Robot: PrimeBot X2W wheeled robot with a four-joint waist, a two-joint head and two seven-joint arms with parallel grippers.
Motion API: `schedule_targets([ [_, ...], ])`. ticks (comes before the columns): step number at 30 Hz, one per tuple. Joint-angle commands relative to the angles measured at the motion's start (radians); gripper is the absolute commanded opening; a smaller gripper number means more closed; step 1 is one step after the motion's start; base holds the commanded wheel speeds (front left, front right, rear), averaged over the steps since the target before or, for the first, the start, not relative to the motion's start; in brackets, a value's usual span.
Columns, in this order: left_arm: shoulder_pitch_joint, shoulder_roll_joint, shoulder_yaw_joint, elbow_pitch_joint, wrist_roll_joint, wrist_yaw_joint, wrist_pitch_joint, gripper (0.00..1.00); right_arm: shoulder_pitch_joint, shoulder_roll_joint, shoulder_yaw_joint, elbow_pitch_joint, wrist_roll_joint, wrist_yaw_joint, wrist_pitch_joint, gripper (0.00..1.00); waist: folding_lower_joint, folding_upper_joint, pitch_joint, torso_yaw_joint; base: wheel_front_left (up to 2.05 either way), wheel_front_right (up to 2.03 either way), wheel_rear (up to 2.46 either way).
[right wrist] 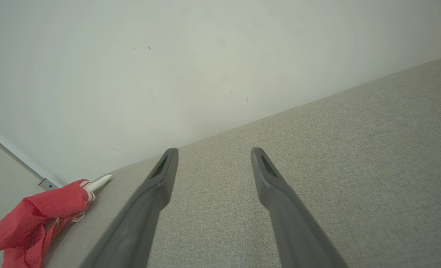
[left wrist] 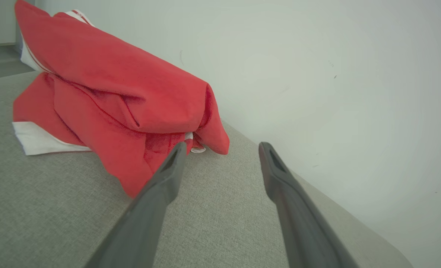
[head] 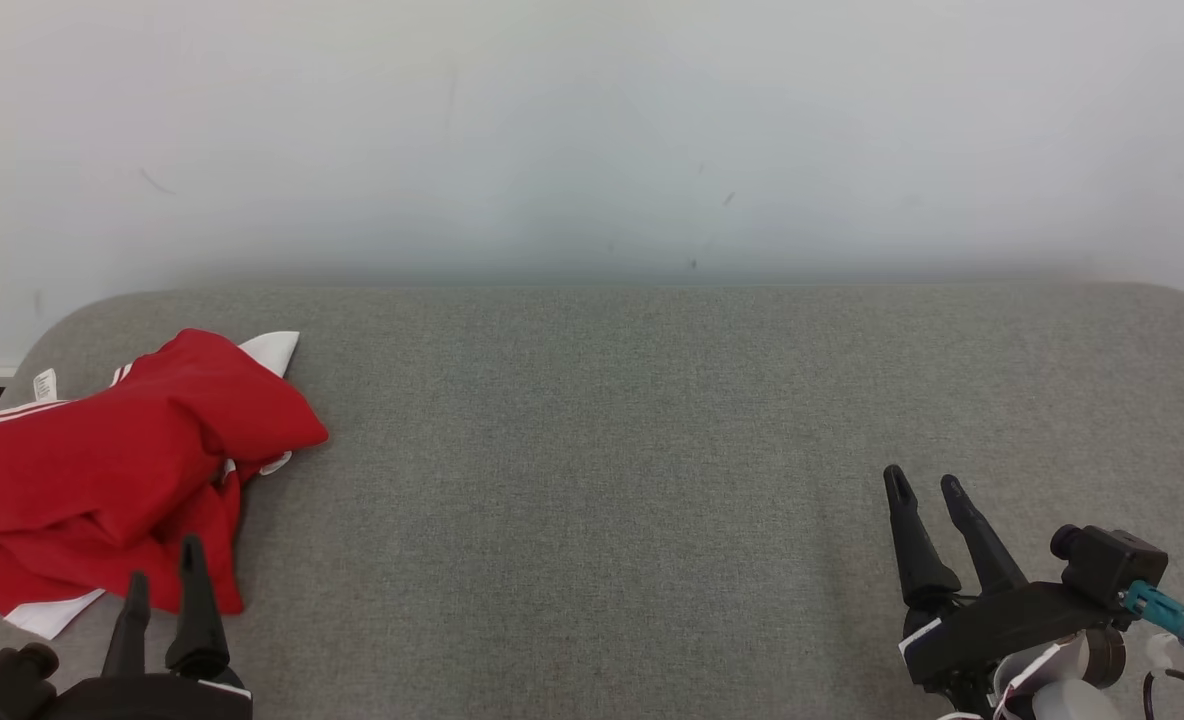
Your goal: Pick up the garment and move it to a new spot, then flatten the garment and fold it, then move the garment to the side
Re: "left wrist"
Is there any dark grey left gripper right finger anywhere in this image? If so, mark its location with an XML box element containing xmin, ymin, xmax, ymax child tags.
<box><xmin>259</xmin><ymin>142</ymin><xmax>359</xmax><ymax>268</ymax></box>

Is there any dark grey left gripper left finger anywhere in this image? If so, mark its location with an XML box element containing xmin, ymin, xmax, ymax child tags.
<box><xmin>85</xmin><ymin>142</ymin><xmax>187</xmax><ymax>268</ymax></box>

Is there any red shorts white waistband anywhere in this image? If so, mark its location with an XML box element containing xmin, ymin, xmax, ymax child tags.
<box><xmin>12</xmin><ymin>72</ymin><xmax>207</xmax><ymax>198</ymax></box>

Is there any red basketball jersey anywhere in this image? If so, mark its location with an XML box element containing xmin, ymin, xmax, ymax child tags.
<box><xmin>14</xmin><ymin>0</ymin><xmax>230</xmax><ymax>155</ymax></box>

